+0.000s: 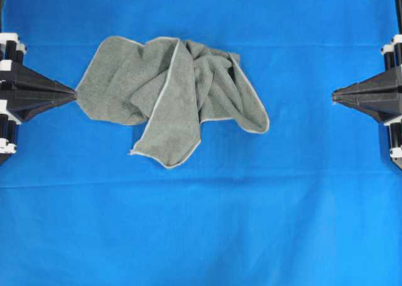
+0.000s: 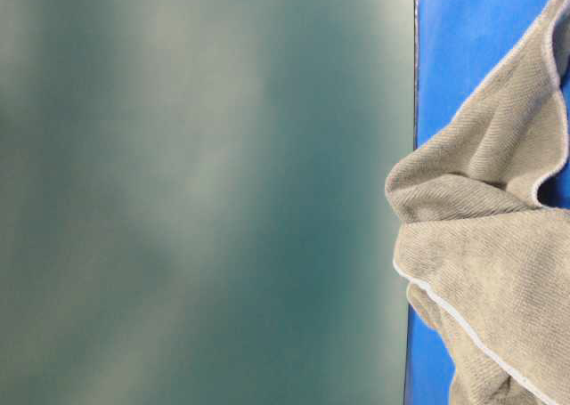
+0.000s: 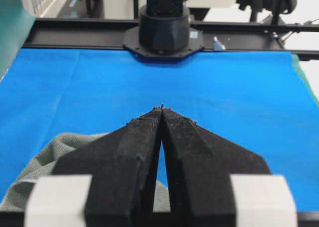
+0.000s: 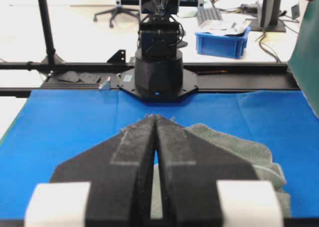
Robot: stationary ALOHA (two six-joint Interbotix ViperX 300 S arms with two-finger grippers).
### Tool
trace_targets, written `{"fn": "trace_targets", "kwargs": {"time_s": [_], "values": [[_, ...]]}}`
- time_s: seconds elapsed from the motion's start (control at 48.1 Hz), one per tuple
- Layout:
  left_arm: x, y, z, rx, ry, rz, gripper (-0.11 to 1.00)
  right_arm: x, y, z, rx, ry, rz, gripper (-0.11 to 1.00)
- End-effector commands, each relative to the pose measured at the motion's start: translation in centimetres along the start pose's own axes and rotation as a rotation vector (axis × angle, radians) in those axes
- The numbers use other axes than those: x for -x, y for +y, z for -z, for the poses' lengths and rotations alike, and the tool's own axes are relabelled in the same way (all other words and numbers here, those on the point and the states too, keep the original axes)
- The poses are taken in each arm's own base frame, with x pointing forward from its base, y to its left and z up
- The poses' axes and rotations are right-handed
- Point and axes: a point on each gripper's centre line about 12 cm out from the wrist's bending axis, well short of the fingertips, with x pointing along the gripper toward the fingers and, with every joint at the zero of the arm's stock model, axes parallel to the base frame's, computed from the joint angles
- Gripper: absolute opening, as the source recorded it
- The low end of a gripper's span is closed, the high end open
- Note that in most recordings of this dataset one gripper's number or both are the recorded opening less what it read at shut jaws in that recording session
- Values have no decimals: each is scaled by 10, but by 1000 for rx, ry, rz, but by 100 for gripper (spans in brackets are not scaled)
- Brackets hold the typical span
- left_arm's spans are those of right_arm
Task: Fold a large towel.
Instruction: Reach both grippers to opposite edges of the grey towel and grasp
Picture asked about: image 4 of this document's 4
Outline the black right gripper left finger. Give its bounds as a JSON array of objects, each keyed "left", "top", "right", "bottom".
[{"left": 24, "top": 117, "right": 156, "bottom": 227}]

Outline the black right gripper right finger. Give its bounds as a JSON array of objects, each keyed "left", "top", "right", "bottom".
[{"left": 155, "top": 115, "right": 285, "bottom": 227}]

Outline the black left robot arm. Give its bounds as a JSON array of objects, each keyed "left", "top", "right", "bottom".
[{"left": 119, "top": 0, "right": 198, "bottom": 102}]

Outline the blue table cloth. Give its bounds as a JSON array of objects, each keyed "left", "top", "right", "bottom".
[{"left": 0, "top": 90, "right": 319, "bottom": 219}]

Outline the blue plastic storage bin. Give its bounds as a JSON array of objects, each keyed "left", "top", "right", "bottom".
[{"left": 195, "top": 27, "right": 251, "bottom": 59}]

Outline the black vertical stand pole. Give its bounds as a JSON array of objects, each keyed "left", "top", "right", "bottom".
[{"left": 36, "top": 0, "right": 65, "bottom": 65}]

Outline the dark green side curtain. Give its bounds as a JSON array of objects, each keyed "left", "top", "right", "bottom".
[{"left": 289, "top": 0, "right": 319, "bottom": 117}]

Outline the black keyboard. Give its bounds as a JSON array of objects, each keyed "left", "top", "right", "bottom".
[{"left": 196, "top": 7, "right": 223, "bottom": 26}]

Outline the black computer monitor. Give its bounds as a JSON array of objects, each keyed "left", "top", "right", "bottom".
[{"left": 247, "top": 0, "right": 286, "bottom": 32}]

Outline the black office chair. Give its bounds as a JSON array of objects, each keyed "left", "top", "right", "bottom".
[{"left": 93, "top": 0, "right": 140, "bottom": 28}]

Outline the black aluminium frame rail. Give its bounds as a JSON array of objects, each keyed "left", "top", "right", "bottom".
[{"left": 0, "top": 62, "right": 299, "bottom": 94}]

